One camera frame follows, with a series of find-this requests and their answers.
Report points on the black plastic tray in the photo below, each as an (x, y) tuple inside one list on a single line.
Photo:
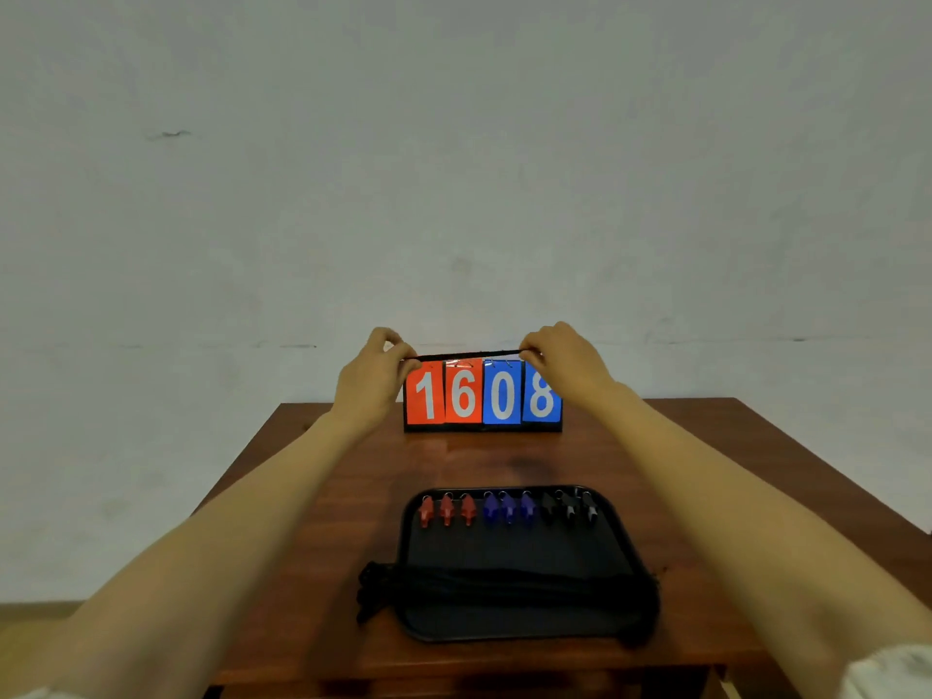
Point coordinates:
[(510, 545)]

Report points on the person's right forearm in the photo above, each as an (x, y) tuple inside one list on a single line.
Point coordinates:
[(743, 524)]

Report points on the blue plastic whistle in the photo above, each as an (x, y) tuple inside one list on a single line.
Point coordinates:
[(508, 508), (528, 507), (490, 508)]

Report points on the person's right hand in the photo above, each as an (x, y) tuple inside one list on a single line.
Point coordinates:
[(571, 371)]

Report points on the person's left hand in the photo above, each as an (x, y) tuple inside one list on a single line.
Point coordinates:
[(368, 389)]

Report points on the person's right thumb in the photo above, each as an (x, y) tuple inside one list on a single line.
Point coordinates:
[(531, 358)]

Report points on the person's left forearm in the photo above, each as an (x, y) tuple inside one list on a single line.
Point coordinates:
[(204, 545)]

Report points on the red plastic whistle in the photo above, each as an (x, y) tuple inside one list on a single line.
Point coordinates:
[(468, 509), (446, 510), (426, 510)]

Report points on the red and blue flip scoreboard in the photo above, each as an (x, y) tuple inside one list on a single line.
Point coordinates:
[(480, 396)]

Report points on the black plastic whistle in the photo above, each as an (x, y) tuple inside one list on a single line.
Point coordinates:
[(568, 507), (588, 506), (548, 508)]

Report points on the white right sleeve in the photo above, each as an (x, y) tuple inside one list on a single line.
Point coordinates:
[(892, 677)]

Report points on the white sleeve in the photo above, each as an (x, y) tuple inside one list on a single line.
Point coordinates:
[(36, 695), (892, 677)]

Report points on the person's left thumb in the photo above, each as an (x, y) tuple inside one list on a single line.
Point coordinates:
[(403, 354)]

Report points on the white left sleeve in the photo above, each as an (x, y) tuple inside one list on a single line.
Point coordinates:
[(36, 695)]

